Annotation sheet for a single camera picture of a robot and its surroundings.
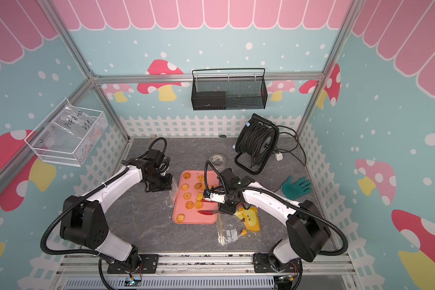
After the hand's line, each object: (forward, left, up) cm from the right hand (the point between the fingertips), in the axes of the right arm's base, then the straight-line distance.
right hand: (224, 203), depth 84 cm
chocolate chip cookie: (+21, +21, -7) cm, 30 cm away
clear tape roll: (+29, +3, -5) cm, 30 cm away
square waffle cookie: (+7, +13, -7) cm, 16 cm away
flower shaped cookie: (+13, +21, -6) cm, 25 cm away
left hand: (+6, +26, +3) cm, 26 cm away
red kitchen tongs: (-4, +7, 0) cm, 8 cm away
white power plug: (+31, -33, -4) cm, 45 cm away
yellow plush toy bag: (-6, -12, -4) cm, 14 cm away
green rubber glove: (+10, -39, -6) cm, 41 cm away
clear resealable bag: (+4, +26, -3) cm, 27 cm away
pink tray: (+8, +18, -6) cm, 21 cm away
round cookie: (-4, +21, -7) cm, 23 cm away
